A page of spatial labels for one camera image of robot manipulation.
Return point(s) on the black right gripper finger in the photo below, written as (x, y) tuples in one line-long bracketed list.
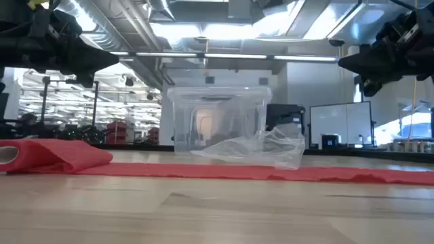
[(366, 66), (373, 86)]

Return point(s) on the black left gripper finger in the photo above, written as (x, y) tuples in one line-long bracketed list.
[(91, 61), (84, 79)]

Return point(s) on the red elastic bandage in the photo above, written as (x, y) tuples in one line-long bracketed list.
[(51, 156)]

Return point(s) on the clear plastic bag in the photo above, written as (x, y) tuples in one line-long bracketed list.
[(271, 149)]

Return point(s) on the white whiteboard on stand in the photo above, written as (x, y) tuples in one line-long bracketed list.
[(339, 122)]

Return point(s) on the red storage shelf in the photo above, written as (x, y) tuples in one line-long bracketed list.
[(153, 135), (116, 132)]

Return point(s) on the small black box blue display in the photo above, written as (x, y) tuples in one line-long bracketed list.
[(329, 141)]

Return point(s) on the black cabinet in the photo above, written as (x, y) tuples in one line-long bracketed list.
[(283, 117)]

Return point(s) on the clear plastic storage bin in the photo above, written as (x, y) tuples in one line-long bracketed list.
[(190, 115)]

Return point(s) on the long ceiling light bar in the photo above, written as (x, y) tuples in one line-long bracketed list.
[(237, 56)]

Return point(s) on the black metal stand frame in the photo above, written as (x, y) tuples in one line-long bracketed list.
[(95, 108)]

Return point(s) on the silver ceiling air duct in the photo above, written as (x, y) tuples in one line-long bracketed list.
[(101, 30)]

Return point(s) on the black dome ceiling camera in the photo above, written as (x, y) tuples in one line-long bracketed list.
[(336, 42)]

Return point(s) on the black table edge frame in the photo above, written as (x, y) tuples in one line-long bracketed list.
[(373, 156)]

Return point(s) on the grey square wall speaker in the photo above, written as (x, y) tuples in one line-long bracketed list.
[(263, 81), (209, 80)]

